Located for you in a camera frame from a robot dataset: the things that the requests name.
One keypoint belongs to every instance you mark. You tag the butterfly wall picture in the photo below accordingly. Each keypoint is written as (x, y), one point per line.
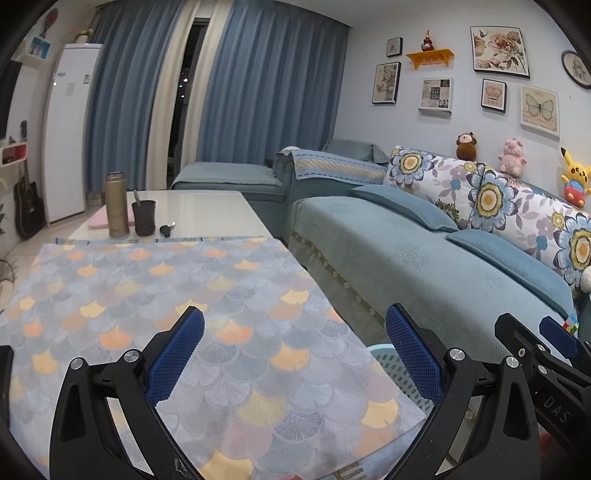
(540, 110)

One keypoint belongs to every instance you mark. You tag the dark brown cup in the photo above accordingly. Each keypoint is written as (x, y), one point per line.
(144, 217)

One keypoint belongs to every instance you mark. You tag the scale-patterned tablecloth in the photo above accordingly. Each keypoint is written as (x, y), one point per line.
(161, 286)

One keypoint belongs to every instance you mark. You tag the bunch of keys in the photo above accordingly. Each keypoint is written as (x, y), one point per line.
(167, 229)

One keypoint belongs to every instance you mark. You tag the floral sofa pillow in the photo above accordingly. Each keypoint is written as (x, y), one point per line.
(429, 175)
(575, 244)
(508, 203)

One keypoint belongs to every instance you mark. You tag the colourful puzzle cube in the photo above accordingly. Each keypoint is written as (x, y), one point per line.
(570, 324)

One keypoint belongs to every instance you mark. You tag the large flower wall picture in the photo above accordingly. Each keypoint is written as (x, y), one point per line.
(499, 50)

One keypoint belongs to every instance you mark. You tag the collage wall picture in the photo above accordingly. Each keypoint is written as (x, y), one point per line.
(436, 94)

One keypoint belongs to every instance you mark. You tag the red paddle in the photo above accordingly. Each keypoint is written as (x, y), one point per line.
(50, 21)

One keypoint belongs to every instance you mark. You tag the blue sofa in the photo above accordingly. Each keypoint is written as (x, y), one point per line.
(360, 249)

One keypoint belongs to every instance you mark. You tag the crown wall picture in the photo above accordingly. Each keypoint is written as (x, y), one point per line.
(494, 95)

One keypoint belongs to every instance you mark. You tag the yellow mouse plush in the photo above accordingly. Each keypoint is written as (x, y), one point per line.
(577, 177)

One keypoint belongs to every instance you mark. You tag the pink notebook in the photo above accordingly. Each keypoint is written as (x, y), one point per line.
(99, 221)

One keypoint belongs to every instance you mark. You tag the white curtain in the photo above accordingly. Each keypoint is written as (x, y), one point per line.
(168, 92)

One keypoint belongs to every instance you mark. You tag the white refrigerator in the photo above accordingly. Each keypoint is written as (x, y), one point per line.
(69, 138)

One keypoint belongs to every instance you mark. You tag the black guitar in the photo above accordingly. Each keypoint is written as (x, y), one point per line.
(28, 207)

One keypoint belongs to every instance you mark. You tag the brown monkey plush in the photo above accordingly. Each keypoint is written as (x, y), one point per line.
(466, 146)

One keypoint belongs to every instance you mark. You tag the orange wall shelf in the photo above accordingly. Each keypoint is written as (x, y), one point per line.
(429, 57)

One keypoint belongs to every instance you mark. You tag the red and white wall shelf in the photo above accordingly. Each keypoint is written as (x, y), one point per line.
(14, 154)

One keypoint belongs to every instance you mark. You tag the round wall picture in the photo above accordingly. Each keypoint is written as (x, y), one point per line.
(579, 69)

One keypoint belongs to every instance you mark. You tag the blue curtain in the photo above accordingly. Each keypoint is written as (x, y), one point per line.
(124, 101)
(272, 83)

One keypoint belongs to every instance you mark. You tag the bronze thermos flask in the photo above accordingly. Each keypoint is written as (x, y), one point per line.
(117, 205)

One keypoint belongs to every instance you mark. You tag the pink pig plush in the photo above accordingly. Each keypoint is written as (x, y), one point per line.
(512, 157)

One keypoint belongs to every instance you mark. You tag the figure wall picture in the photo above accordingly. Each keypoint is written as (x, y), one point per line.
(386, 83)

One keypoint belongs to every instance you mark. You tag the small framed wall picture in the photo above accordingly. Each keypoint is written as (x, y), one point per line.
(395, 47)

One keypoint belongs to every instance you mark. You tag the red gourd ornament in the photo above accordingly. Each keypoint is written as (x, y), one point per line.
(428, 41)

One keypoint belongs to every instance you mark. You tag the light blue plastic basket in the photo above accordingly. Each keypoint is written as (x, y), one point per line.
(397, 369)

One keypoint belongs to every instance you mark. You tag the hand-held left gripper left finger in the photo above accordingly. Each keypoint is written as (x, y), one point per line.
(178, 355)

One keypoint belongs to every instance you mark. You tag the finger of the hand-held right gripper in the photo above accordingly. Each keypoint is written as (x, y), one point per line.
(519, 337)
(561, 339)

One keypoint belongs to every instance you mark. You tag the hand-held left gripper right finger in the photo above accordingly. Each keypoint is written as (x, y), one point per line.
(413, 360)

